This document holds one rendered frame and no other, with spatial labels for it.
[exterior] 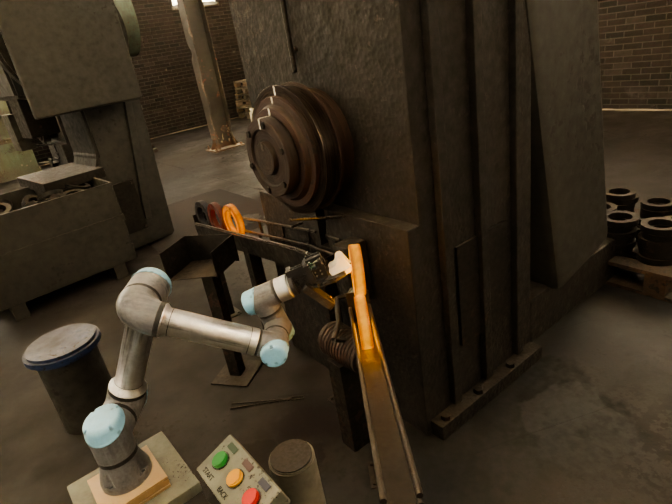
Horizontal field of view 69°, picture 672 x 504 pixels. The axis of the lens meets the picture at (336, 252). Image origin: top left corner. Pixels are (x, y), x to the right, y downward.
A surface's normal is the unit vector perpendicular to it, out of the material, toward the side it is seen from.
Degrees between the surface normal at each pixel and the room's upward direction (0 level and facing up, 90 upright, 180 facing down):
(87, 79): 90
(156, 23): 90
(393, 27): 90
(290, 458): 0
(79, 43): 90
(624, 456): 0
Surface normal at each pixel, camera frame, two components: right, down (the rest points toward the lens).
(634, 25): -0.77, 0.36
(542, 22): 0.61, 0.23
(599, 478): -0.14, -0.90
